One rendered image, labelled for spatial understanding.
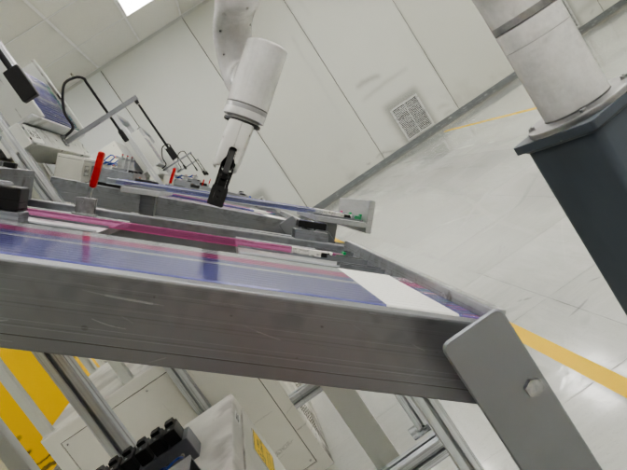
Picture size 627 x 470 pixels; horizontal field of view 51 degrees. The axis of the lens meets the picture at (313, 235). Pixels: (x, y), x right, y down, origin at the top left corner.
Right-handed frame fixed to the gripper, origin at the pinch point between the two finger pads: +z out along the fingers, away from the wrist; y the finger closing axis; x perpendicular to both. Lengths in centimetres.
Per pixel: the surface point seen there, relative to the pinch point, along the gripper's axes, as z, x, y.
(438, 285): 1, 23, 71
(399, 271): 1, 24, 56
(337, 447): 69, 64, -82
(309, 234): 1.1, 17.2, 18.1
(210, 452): 36, 11, 37
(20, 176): 6.4, -28.8, 27.4
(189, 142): -43, -58, -723
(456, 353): 4, 19, 90
